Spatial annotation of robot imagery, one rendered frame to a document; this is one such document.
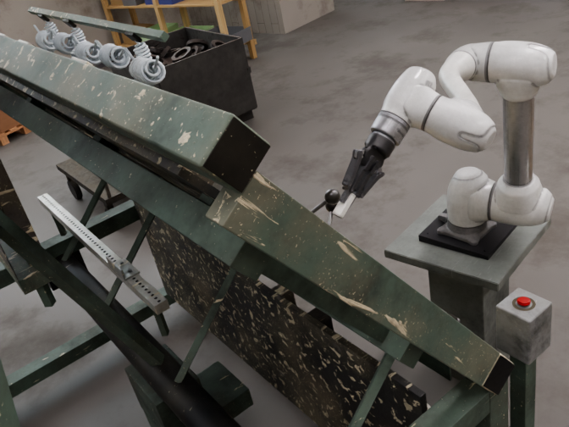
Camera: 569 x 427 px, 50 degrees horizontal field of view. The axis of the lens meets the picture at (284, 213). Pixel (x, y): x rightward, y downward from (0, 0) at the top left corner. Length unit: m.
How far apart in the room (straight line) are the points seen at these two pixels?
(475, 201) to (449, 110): 0.92
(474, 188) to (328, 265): 1.34
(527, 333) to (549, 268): 1.74
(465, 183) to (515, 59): 0.59
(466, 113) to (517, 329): 0.74
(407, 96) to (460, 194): 0.92
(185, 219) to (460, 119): 0.73
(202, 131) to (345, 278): 0.45
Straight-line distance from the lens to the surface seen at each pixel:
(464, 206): 2.50
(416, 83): 1.64
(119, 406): 3.39
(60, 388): 3.67
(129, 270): 2.35
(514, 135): 2.26
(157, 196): 1.40
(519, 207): 2.43
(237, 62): 6.00
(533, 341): 2.05
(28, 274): 2.62
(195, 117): 1.04
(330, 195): 1.45
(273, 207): 1.07
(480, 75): 2.13
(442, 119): 1.60
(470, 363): 1.79
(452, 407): 1.92
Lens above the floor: 2.24
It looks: 30 degrees down
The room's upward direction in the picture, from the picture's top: 12 degrees counter-clockwise
